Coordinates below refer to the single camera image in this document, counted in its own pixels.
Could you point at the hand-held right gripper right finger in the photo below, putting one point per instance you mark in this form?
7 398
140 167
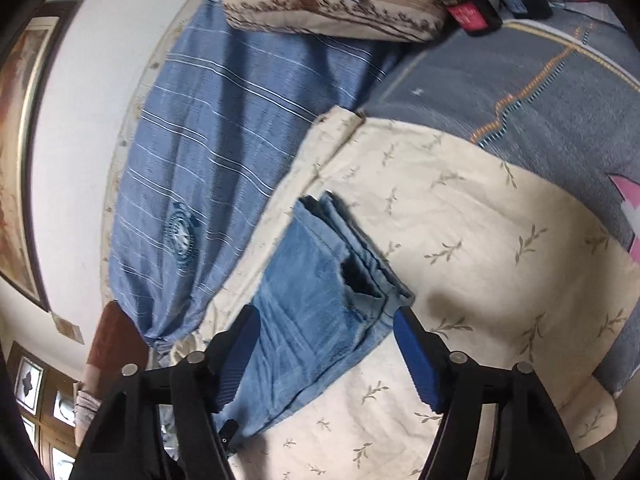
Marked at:
420 360

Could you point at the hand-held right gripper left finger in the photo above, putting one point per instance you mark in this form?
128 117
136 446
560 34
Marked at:
240 355

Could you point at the blue denim pants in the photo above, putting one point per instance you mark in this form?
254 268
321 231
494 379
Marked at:
310 300

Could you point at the brown headboard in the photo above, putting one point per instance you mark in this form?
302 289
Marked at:
115 345

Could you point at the cream leaf-print blanket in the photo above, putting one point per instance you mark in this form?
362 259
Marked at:
475 240

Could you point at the grey hanging scarf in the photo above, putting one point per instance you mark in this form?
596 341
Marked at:
87 410

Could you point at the wooden door with glass panes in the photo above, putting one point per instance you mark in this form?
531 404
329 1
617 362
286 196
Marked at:
35 400

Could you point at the blue plaid bed cover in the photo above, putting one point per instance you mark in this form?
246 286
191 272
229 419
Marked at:
210 135

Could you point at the large framed picture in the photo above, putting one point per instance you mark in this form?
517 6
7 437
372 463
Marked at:
20 160

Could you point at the grey printed bedsheet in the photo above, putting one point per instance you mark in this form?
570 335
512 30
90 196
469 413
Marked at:
500 70

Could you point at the red and black device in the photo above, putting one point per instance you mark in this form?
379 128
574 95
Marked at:
470 15

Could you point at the striped beige pillow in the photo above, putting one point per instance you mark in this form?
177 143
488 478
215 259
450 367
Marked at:
325 10

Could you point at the small wall picture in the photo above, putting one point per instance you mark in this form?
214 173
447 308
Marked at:
67 328

